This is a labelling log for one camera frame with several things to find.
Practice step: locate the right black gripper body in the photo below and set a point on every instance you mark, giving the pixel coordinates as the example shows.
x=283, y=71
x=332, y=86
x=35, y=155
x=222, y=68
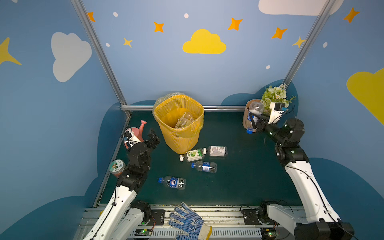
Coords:
x=261, y=120

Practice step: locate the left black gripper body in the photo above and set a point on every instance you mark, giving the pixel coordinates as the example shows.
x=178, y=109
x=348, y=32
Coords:
x=150, y=142

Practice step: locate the blue cap clear bottle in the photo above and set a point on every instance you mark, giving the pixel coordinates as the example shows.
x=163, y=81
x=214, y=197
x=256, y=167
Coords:
x=255, y=110

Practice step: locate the lime label bottle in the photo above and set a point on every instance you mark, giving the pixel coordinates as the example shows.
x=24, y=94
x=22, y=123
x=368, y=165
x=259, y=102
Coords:
x=193, y=155

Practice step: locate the white label long bottle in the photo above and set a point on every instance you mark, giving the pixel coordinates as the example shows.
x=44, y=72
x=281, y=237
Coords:
x=185, y=120

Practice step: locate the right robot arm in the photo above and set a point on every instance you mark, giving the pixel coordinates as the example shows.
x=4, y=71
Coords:
x=322, y=222

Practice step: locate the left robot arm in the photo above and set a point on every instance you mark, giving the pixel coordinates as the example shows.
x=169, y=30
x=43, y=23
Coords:
x=123, y=213

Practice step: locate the yellow slatted waste bin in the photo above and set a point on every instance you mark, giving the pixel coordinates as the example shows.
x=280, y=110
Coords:
x=179, y=145

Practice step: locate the clear yellow bin liner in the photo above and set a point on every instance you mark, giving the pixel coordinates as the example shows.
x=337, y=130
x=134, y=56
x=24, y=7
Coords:
x=168, y=110

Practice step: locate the pink plastic watering can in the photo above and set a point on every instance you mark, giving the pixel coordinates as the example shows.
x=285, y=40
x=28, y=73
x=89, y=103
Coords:
x=140, y=132

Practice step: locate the small round tin can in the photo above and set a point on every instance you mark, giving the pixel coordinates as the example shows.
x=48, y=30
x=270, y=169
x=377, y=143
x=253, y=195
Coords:
x=117, y=167

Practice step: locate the white green artificial flowers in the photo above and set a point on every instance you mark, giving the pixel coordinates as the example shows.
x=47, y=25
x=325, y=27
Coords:
x=275, y=95

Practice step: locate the peach ribbed flower pot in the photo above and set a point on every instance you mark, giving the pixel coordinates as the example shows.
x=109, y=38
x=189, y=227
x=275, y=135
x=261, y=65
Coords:
x=246, y=114

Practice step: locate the pepsi blue label bottle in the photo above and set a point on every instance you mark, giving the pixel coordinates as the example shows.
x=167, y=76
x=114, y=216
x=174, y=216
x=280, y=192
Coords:
x=173, y=182

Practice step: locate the blue label water bottle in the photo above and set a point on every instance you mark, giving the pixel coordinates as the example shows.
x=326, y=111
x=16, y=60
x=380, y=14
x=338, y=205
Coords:
x=208, y=167

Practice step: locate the grey label clear bottle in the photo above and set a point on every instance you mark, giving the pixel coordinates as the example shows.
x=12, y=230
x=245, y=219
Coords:
x=216, y=151

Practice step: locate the left green circuit board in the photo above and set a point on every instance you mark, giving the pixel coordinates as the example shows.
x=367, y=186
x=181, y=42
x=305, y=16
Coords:
x=143, y=233

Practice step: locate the green circuit board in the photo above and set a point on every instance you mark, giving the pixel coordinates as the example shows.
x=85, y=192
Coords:
x=269, y=233
x=143, y=233

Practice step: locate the blue dotted work glove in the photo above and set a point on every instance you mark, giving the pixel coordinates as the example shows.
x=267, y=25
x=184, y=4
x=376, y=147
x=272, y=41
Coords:
x=190, y=223

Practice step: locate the right green circuit board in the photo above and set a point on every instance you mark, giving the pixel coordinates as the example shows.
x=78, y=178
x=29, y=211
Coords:
x=269, y=233

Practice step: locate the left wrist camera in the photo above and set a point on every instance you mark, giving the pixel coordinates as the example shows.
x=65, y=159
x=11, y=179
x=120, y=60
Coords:
x=131, y=136

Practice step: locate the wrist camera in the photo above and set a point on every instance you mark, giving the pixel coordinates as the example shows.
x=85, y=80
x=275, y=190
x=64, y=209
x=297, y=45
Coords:
x=131, y=136
x=277, y=110

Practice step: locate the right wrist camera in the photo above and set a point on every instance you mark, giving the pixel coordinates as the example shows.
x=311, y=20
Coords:
x=277, y=110

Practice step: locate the aluminium frame rail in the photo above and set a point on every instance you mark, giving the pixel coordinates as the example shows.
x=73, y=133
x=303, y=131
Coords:
x=206, y=108

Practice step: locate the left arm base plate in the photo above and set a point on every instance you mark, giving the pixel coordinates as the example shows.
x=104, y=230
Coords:
x=154, y=217

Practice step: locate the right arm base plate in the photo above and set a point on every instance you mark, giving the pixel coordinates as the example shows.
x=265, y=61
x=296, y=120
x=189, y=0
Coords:
x=256, y=217

